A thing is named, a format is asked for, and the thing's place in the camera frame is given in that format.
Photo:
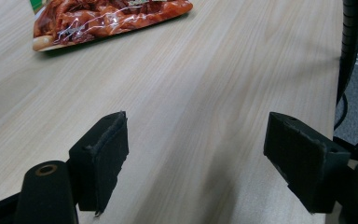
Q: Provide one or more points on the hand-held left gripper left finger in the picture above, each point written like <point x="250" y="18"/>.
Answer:
<point x="101" y="161"/>

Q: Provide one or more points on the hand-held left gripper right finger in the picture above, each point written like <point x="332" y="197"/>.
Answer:
<point x="307" y="165"/>

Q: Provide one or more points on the green gold braising spice packet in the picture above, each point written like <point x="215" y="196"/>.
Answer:
<point x="105" y="21"/>

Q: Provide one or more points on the black corrugated tube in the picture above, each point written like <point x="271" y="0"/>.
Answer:
<point x="351" y="37"/>

